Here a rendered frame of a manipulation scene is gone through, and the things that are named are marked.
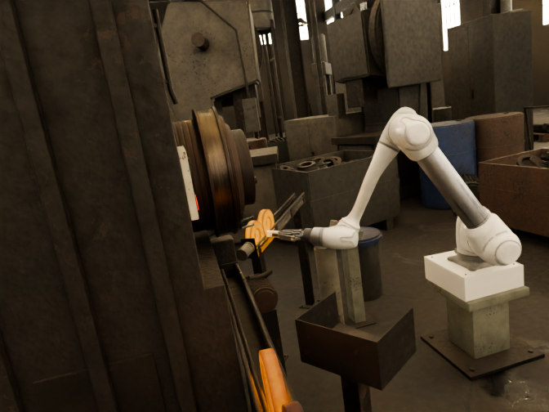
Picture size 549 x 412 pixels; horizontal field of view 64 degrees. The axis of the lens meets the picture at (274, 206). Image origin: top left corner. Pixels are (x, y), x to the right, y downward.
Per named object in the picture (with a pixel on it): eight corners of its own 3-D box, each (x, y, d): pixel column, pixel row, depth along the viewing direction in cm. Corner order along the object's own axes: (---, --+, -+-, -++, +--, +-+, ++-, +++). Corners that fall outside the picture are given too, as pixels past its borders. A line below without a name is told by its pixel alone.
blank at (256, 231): (242, 227, 210) (248, 227, 209) (254, 215, 224) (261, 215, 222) (248, 257, 215) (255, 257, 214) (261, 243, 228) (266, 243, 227)
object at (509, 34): (488, 165, 652) (482, 24, 608) (533, 170, 577) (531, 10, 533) (453, 173, 634) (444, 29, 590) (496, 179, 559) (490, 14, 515)
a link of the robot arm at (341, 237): (321, 249, 200) (328, 246, 212) (354, 252, 194) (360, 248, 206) (322, 226, 199) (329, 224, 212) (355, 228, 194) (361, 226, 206)
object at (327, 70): (323, 152, 1124) (310, 38, 1063) (345, 150, 1106) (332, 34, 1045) (317, 157, 1042) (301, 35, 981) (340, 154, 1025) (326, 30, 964)
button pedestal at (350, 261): (353, 332, 250) (341, 230, 236) (337, 315, 273) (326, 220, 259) (378, 325, 253) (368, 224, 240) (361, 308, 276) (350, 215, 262)
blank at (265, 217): (254, 216, 223) (261, 215, 222) (265, 204, 237) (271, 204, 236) (261, 243, 228) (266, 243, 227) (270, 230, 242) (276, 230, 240)
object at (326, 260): (328, 336, 249) (317, 251, 238) (322, 327, 261) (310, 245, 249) (348, 331, 252) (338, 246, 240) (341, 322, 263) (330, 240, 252)
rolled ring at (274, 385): (289, 396, 87) (273, 400, 87) (294, 450, 97) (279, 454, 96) (269, 330, 103) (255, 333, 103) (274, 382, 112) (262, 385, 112)
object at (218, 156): (225, 253, 141) (198, 105, 131) (212, 221, 186) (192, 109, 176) (244, 248, 143) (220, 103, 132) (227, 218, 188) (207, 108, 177)
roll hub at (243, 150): (247, 212, 150) (233, 132, 144) (235, 199, 177) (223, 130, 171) (262, 209, 152) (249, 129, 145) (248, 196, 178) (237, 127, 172)
